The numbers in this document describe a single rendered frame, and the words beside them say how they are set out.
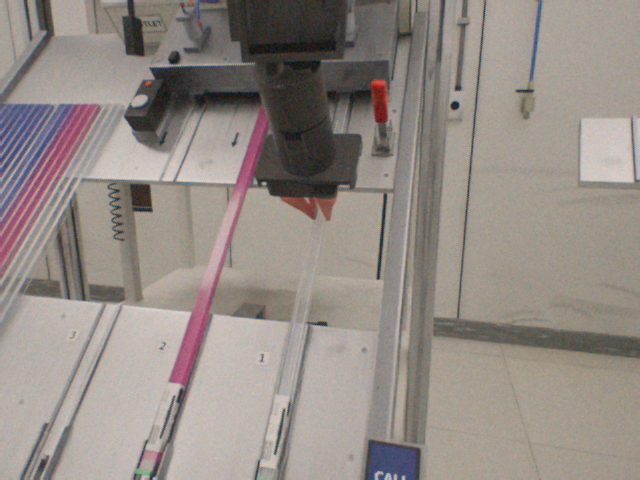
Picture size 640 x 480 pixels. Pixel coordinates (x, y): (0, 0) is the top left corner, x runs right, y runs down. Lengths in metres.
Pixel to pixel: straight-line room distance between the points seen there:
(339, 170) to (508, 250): 1.93
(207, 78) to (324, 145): 0.32
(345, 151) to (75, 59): 0.61
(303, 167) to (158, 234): 2.32
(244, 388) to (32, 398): 0.23
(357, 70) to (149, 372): 0.44
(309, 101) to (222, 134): 0.29
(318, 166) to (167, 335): 0.24
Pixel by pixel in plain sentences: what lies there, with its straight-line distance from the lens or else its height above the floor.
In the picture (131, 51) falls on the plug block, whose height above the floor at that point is 1.14.
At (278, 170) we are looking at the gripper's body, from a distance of 0.47.
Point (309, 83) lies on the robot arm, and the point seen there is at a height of 1.08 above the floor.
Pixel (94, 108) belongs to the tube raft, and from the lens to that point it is 0.81.
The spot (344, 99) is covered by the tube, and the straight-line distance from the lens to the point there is 0.66.
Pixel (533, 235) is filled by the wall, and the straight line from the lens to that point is 2.34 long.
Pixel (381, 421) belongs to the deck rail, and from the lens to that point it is 0.44.
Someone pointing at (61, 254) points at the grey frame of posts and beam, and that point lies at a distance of 1.12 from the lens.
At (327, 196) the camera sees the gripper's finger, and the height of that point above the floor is 0.98.
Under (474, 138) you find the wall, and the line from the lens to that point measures 2.25.
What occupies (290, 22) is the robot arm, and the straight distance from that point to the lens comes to 0.36.
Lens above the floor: 1.05
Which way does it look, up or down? 15 degrees down
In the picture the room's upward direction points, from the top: straight up
